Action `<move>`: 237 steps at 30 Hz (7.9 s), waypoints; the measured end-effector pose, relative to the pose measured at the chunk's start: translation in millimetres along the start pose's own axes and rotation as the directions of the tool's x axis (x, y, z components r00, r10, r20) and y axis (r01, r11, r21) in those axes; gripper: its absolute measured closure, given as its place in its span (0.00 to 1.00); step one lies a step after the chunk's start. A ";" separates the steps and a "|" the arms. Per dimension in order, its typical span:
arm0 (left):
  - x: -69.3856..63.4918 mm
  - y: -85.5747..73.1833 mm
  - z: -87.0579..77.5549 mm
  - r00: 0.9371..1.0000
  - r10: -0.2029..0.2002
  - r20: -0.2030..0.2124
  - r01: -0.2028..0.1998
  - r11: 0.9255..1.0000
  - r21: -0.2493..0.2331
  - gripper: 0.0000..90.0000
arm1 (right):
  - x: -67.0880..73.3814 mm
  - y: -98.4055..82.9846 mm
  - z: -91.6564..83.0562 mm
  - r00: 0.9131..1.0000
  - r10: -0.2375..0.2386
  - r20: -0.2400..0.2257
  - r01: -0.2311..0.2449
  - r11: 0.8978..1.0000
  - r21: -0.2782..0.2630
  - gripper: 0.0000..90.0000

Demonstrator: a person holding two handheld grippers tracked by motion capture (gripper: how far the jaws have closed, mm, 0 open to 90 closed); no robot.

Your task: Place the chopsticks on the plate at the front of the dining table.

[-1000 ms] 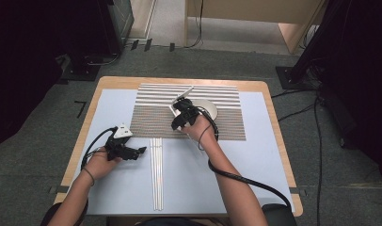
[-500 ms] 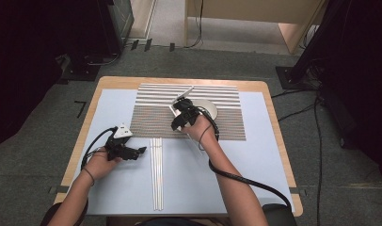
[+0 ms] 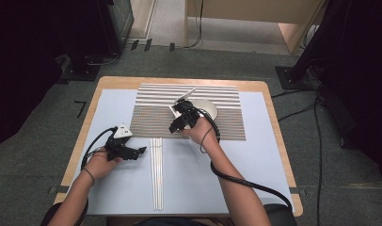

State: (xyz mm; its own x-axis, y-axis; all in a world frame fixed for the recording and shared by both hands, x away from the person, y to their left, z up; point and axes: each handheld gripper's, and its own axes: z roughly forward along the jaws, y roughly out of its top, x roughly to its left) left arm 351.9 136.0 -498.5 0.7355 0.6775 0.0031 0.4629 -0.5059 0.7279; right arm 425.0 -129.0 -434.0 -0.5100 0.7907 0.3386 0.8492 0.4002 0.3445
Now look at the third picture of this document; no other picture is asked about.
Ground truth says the black wrist band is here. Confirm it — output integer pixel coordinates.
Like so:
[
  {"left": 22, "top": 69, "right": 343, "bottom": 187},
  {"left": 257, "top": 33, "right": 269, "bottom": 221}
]
[
  {"left": 82, "top": 167, "right": 96, "bottom": 187},
  {"left": 199, "top": 126, "right": 214, "bottom": 154}
]

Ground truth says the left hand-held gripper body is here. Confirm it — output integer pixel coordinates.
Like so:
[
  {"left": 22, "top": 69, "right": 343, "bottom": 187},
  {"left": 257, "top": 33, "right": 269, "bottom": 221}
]
[{"left": 103, "top": 122, "right": 140, "bottom": 162}]

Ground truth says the person's dark clothing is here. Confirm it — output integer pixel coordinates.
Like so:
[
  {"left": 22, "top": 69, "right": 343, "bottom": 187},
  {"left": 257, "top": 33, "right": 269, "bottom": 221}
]
[{"left": 105, "top": 216, "right": 244, "bottom": 226}]

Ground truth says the black angled floor tape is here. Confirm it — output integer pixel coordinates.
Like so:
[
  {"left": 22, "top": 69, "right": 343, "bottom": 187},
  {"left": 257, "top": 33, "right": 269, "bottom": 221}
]
[{"left": 73, "top": 100, "right": 88, "bottom": 120}]

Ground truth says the light wooden desk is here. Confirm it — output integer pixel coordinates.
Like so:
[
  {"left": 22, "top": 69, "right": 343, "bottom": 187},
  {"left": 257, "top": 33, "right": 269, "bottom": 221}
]
[{"left": 183, "top": 0, "right": 326, "bottom": 55}]

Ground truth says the black stand base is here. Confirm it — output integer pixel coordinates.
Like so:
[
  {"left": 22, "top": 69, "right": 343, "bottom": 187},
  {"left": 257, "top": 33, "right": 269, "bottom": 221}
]
[
  {"left": 275, "top": 65, "right": 322, "bottom": 92},
  {"left": 60, "top": 55, "right": 103, "bottom": 83}
]

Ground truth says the pale blue table sheet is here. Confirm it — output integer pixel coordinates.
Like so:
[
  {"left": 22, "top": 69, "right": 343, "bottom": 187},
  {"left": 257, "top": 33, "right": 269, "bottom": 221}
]
[{"left": 64, "top": 89, "right": 294, "bottom": 217}]

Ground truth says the grey tape strip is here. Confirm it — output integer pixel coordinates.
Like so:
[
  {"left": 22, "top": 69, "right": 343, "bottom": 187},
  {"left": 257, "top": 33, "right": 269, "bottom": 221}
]
[
  {"left": 289, "top": 186, "right": 309, "bottom": 198},
  {"left": 48, "top": 185, "right": 71, "bottom": 195}
]

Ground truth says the row of white chopsticks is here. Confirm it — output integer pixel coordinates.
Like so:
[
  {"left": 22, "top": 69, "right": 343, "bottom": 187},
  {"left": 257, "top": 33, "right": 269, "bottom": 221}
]
[{"left": 149, "top": 137, "right": 165, "bottom": 211}]

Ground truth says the white ceramic chopstick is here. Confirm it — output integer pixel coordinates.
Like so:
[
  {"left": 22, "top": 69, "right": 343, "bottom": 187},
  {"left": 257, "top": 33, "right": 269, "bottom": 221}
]
[{"left": 174, "top": 88, "right": 197, "bottom": 105}]

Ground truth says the white round bowl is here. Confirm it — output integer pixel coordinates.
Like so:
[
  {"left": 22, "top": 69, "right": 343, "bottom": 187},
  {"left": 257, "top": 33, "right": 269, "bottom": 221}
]
[{"left": 192, "top": 98, "right": 218, "bottom": 121}]

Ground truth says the person's left hand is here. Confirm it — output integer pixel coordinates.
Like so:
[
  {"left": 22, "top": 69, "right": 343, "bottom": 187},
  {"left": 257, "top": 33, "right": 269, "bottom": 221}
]
[{"left": 84, "top": 149, "right": 123, "bottom": 184}]

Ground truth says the dark curtain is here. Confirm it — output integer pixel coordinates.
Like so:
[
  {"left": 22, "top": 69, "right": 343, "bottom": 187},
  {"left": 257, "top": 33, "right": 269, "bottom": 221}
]
[
  {"left": 0, "top": 0, "right": 101, "bottom": 150},
  {"left": 289, "top": 0, "right": 382, "bottom": 189}
]

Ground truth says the dark monitor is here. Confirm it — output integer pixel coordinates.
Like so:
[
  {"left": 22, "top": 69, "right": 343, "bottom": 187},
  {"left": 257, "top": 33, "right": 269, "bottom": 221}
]
[{"left": 98, "top": 0, "right": 135, "bottom": 56}]

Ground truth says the brown striped woven placemat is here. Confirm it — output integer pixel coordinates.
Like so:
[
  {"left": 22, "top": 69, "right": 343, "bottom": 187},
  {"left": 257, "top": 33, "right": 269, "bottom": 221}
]
[{"left": 129, "top": 83, "right": 247, "bottom": 141}]

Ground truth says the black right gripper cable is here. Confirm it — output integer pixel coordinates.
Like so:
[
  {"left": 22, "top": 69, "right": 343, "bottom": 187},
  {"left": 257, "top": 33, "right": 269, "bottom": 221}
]
[{"left": 195, "top": 107, "right": 294, "bottom": 212}]

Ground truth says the person's right hand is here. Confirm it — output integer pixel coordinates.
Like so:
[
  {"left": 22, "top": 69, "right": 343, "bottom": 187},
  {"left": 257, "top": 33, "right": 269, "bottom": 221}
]
[{"left": 180, "top": 117, "right": 220, "bottom": 153}]

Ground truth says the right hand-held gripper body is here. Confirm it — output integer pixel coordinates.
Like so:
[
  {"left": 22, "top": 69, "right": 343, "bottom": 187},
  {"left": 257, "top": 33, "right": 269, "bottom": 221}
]
[{"left": 167, "top": 106, "right": 202, "bottom": 135}]

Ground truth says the black floor cable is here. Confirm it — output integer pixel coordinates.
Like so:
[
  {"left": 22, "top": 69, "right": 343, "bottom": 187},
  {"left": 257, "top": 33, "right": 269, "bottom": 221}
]
[
  {"left": 312, "top": 97, "right": 326, "bottom": 226},
  {"left": 270, "top": 89, "right": 310, "bottom": 99},
  {"left": 277, "top": 102, "right": 320, "bottom": 122},
  {"left": 183, "top": 0, "right": 204, "bottom": 50}
]

